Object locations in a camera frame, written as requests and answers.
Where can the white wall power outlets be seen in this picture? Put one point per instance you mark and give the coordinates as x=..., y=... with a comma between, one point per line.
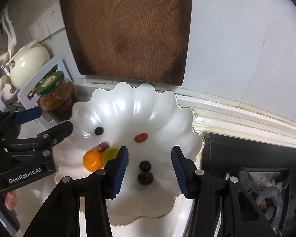
x=48, y=23

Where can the brown wooden cutting board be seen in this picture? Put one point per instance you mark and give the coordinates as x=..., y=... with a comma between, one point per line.
x=144, y=40

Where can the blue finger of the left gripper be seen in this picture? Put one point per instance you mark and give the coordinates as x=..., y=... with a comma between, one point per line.
x=27, y=116

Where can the green round fruit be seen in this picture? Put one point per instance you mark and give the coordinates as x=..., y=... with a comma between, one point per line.
x=109, y=154

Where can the white scalloped fruit bowl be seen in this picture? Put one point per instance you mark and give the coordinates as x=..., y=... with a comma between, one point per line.
x=125, y=112

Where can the white hanging spoon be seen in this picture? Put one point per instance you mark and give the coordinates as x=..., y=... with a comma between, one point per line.
x=10, y=32

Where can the person's left hand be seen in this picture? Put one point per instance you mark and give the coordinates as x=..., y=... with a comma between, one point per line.
x=11, y=200

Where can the black gas stove top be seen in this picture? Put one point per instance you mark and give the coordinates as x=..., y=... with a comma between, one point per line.
x=243, y=188

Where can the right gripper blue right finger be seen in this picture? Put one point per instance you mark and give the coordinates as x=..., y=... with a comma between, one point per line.
x=184, y=171

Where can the dark plum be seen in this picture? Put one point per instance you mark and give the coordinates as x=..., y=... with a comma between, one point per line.
x=145, y=178

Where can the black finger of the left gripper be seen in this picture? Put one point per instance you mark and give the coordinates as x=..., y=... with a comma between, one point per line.
x=58, y=133

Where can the cream ceramic pot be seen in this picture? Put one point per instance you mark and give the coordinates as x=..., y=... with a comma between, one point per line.
x=27, y=62

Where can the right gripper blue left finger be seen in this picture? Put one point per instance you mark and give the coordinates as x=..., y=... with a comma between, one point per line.
x=115, y=172

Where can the white plastic rack frame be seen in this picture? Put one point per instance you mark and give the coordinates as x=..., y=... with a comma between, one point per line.
x=28, y=96

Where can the orange mandarin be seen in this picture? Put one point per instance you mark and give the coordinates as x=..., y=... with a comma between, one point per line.
x=93, y=160

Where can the glass jar green lid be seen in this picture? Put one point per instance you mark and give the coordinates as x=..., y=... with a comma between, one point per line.
x=57, y=96

